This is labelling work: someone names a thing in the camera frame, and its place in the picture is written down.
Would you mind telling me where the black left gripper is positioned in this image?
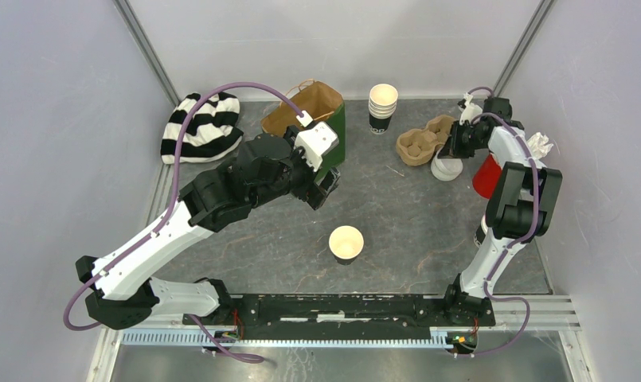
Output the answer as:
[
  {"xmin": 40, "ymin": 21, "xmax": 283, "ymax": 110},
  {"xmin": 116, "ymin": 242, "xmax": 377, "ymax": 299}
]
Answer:
[{"xmin": 250, "ymin": 126, "xmax": 342, "ymax": 210}]

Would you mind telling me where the single paper coffee cup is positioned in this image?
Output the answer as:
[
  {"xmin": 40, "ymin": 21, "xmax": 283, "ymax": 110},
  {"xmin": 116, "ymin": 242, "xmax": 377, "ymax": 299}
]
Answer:
[{"xmin": 473, "ymin": 227, "xmax": 487, "ymax": 248}]

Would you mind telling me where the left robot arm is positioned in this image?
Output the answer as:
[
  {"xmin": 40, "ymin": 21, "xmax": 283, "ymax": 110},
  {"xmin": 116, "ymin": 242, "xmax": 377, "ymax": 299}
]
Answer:
[{"xmin": 76, "ymin": 125, "xmax": 339, "ymax": 329}]

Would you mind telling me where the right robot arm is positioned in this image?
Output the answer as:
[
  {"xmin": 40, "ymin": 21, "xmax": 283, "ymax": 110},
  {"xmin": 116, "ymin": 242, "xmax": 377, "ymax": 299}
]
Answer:
[{"xmin": 439, "ymin": 93, "xmax": 563, "ymax": 325}]

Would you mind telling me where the brown cardboard cup carrier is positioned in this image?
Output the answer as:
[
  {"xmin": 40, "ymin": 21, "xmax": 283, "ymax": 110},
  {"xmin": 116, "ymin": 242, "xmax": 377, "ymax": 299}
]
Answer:
[{"xmin": 396, "ymin": 115, "xmax": 455, "ymax": 166}]

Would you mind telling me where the red cup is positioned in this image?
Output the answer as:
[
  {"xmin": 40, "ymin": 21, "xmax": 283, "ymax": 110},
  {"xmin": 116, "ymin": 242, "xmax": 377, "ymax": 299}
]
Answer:
[{"xmin": 472, "ymin": 153, "xmax": 502, "ymax": 199}]

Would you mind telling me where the green brown paper bag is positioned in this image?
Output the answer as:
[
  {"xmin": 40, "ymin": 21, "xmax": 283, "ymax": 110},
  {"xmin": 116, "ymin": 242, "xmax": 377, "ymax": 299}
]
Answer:
[{"xmin": 261, "ymin": 79, "xmax": 346, "ymax": 181}]

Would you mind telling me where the stack of paper cups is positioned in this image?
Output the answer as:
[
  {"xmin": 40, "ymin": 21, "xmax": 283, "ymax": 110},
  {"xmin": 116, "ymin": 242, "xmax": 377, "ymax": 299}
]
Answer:
[{"xmin": 368, "ymin": 84, "xmax": 399, "ymax": 134}]

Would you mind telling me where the white wrapped straws bundle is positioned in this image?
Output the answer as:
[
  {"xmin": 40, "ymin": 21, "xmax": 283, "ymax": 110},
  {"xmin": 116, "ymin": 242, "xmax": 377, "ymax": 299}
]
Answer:
[{"xmin": 526, "ymin": 132, "xmax": 554, "ymax": 160}]

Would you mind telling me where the black white striped cloth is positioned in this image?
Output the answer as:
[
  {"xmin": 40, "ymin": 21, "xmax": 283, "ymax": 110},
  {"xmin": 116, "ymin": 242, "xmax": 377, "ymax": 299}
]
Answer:
[{"xmin": 160, "ymin": 92, "xmax": 244, "ymax": 165}]

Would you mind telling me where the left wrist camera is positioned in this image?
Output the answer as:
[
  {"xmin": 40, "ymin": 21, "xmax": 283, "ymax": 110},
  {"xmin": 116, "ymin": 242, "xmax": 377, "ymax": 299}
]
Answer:
[{"xmin": 294, "ymin": 111, "xmax": 339, "ymax": 173}]

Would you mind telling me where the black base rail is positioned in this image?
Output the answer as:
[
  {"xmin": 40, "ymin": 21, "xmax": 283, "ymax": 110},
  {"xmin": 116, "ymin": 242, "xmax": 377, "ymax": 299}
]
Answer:
[{"xmin": 198, "ymin": 280, "xmax": 496, "ymax": 341}]

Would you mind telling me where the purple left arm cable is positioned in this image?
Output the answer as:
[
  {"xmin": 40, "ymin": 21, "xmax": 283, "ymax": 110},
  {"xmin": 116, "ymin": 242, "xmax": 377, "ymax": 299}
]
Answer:
[{"xmin": 62, "ymin": 81, "xmax": 307, "ymax": 364}]

